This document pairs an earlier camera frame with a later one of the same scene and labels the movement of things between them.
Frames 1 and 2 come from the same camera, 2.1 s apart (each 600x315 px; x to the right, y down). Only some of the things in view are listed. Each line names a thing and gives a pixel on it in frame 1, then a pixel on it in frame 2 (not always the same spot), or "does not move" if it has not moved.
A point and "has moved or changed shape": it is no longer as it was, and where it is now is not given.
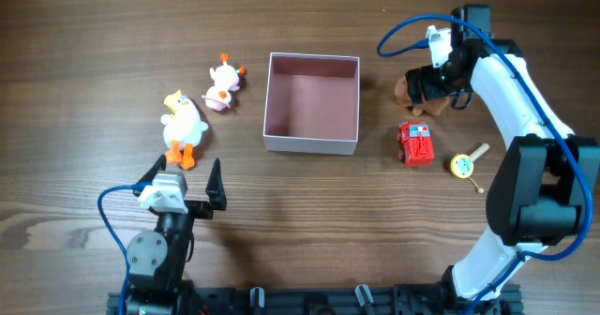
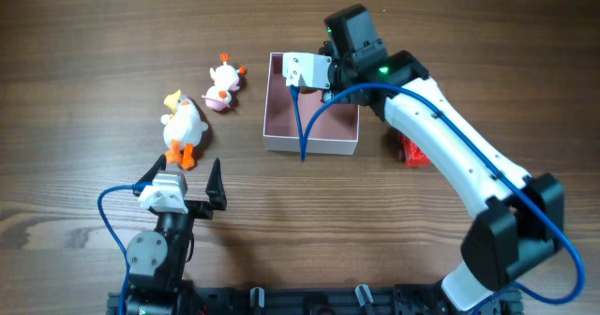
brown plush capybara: [432, 106] has moved or changed shape
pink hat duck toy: [226, 78] does not move
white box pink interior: [312, 104] does not move
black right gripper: [418, 85] -> [329, 96]
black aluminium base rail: [327, 300] does not move
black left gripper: [201, 208] does not move
